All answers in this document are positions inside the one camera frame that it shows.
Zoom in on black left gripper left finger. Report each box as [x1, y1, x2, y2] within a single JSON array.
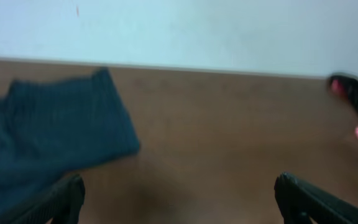
[[0, 174, 85, 224]]

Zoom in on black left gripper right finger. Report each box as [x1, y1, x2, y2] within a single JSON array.
[[274, 172, 358, 224]]

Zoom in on folded dark blue shorts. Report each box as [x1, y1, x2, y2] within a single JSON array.
[[0, 69, 140, 215]]

